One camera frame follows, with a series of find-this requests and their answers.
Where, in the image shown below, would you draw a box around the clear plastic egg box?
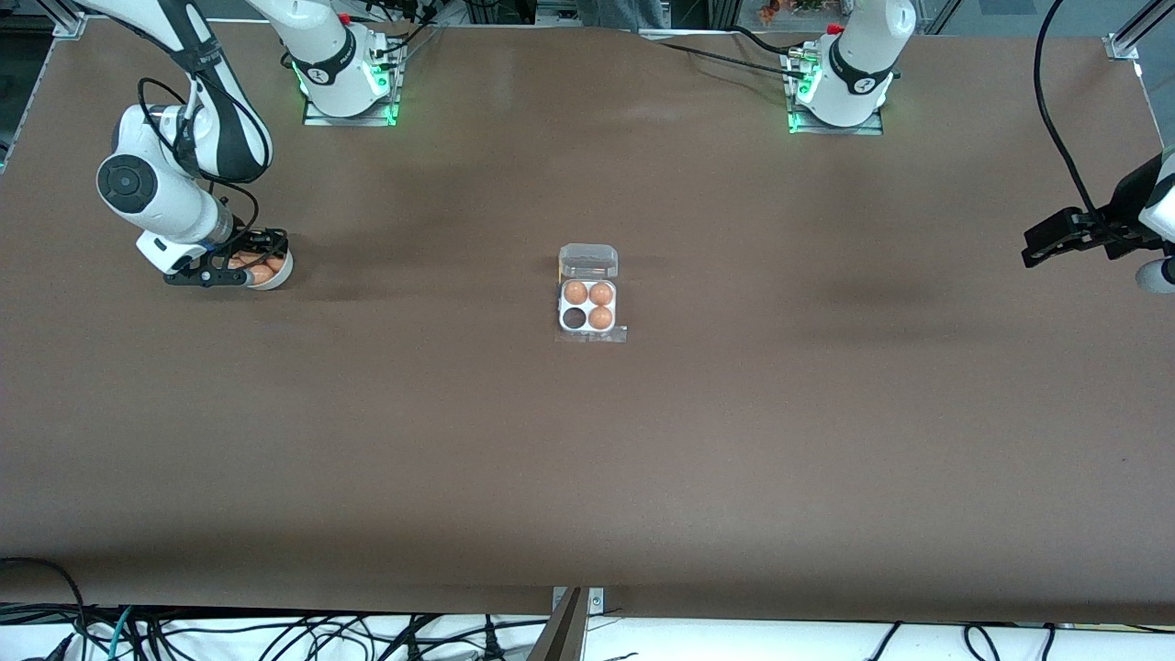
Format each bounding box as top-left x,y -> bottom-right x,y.
555,243 -> 629,346

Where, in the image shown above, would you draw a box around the white round bowl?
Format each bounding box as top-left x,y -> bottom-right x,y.
225,230 -> 295,291

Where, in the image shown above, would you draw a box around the blue grey trouser legs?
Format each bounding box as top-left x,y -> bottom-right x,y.
587,0 -> 667,30

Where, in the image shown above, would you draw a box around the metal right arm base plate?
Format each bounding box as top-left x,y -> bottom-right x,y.
303,41 -> 402,128

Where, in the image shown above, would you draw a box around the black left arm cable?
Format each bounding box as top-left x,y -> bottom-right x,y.
1034,0 -> 1116,230

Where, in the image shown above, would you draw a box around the teal cable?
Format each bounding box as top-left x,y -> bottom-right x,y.
108,606 -> 137,661

